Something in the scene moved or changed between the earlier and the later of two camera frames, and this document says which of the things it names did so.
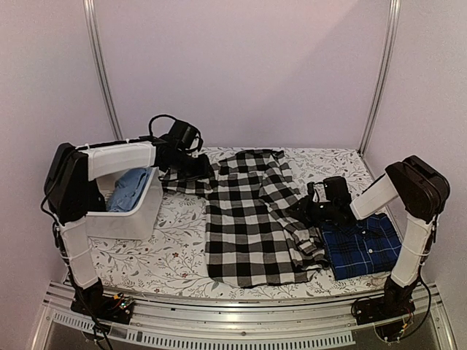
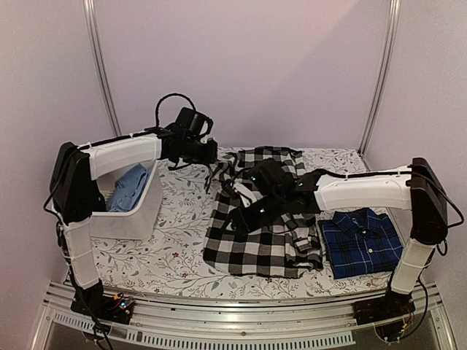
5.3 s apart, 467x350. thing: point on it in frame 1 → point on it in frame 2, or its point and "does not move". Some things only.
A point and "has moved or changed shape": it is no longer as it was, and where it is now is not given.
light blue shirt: (129, 189) does not move
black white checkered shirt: (253, 238) has moved or changed shape
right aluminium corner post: (383, 77) does not move
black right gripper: (304, 214) → (241, 223)
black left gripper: (203, 170) → (211, 155)
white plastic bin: (140, 223) does not move
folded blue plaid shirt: (367, 248) does not move
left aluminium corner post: (95, 41) does not move
